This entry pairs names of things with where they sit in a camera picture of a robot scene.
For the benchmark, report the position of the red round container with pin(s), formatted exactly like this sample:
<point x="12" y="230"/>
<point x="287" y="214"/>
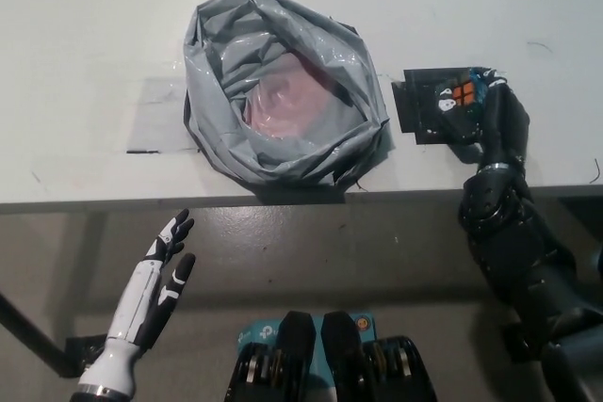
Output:
<point x="282" y="105"/>

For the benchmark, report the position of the blue orange rubik's cube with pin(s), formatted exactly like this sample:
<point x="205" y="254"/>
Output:
<point x="464" y="91"/>

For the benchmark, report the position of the black tape square marker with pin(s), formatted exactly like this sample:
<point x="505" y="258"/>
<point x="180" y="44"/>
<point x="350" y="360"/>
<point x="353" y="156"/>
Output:
<point x="414" y="101"/>

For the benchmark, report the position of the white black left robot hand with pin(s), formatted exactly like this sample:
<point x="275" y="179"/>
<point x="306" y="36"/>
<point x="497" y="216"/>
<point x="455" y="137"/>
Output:
<point x="136" y="308"/>

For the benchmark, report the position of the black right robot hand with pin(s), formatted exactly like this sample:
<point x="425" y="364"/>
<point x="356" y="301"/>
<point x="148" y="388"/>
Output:
<point x="504" y="124"/>

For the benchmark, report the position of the clear tape patch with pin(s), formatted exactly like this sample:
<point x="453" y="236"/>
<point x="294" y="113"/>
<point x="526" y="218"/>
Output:
<point x="155" y="115"/>

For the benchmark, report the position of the black table leg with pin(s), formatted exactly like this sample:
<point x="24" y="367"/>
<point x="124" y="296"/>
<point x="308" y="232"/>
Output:
<point x="33" y="331"/>

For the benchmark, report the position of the grey plastic bag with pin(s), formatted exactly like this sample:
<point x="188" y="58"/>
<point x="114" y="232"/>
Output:
<point x="282" y="157"/>

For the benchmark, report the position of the black teal robot torso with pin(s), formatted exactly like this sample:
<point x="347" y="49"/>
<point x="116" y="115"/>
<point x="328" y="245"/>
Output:
<point x="297" y="350"/>

